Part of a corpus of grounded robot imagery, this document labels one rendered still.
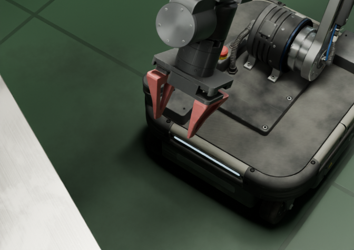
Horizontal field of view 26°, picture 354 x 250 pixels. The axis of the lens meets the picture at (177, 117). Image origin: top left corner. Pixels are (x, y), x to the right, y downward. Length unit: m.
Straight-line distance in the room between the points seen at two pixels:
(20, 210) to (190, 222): 1.07
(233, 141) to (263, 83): 0.21
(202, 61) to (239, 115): 1.10
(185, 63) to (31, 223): 0.36
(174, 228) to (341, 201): 0.50
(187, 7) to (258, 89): 1.26
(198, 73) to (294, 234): 1.25
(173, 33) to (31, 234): 0.41
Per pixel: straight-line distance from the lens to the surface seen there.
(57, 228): 1.19
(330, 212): 2.29
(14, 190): 1.24
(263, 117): 2.13
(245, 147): 2.08
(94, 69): 2.59
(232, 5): 1.03
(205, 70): 1.04
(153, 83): 1.07
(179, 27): 0.95
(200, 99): 1.04
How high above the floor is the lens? 1.92
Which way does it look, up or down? 52 degrees down
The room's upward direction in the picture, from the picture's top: straight up
